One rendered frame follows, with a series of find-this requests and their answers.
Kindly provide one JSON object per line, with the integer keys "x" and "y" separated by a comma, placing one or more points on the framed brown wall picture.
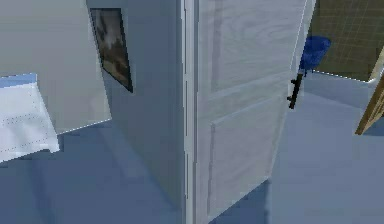
{"x": 113, "y": 46}

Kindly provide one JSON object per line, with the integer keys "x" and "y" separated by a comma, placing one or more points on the blue bin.
{"x": 313, "y": 53}

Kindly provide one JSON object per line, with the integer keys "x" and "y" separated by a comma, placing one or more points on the light wooden furniture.
{"x": 372, "y": 110}

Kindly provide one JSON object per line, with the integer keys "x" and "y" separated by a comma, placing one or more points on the white panelled room door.
{"x": 243, "y": 110}

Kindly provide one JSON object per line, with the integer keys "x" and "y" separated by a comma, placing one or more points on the white bed with blue top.
{"x": 23, "y": 116}

